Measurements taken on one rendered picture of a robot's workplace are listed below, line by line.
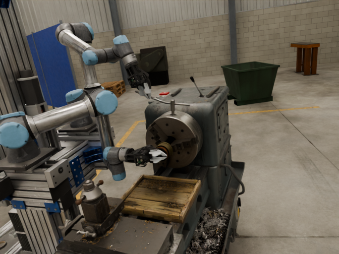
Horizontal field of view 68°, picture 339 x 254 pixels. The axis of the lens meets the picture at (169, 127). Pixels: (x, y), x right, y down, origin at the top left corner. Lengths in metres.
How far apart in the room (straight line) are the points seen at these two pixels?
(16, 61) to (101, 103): 0.62
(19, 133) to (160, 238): 0.72
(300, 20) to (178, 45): 4.95
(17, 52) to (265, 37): 10.60
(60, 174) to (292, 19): 11.20
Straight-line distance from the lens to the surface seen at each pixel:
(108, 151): 1.38
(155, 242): 0.96
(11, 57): 1.65
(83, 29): 1.77
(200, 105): 1.48
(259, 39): 11.55
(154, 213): 1.20
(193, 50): 11.36
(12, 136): 1.24
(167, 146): 1.30
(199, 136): 1.39
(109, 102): 1.26
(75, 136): 1.80
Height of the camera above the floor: 1.62
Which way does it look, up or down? 19 degrees down
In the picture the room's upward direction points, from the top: 8 degrees counter-clockwise
